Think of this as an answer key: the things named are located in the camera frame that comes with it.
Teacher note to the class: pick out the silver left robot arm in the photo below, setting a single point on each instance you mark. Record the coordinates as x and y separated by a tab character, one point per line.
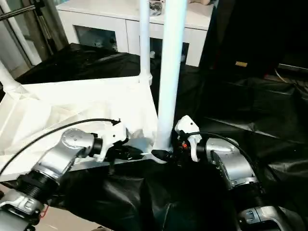
60	154

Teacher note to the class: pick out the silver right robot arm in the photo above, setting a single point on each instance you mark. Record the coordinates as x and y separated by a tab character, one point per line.
231	163

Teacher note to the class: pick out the small bottle with white label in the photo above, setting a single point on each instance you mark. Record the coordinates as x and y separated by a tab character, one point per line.
183	57
152	54

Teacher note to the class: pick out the white cabinet with glass doors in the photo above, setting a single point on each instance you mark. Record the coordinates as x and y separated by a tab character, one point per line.
108	16

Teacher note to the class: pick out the long black bar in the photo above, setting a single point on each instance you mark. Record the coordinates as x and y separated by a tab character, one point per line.
293	67

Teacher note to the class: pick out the grey curtain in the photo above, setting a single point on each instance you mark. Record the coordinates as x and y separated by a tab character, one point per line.
53	29

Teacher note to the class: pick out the black backdrop cloth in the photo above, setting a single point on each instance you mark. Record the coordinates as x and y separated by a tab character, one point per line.
260	29

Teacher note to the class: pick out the white upright pipe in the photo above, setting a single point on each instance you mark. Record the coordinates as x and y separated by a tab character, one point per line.
21	33

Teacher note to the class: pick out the grey metal rod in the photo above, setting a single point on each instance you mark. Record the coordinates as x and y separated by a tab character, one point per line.
16	13

